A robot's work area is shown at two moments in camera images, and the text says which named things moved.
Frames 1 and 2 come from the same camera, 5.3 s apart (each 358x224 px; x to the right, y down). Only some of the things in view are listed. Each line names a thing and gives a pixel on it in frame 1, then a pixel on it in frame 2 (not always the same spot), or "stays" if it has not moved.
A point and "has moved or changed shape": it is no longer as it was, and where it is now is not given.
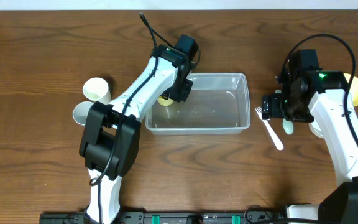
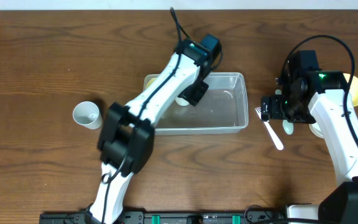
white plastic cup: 97,89 has moved or changed shape
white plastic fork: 276,140 stays
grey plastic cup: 81,111 stays
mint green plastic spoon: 288,126 stays
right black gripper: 270,106 stays
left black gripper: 181,92 to 192,94
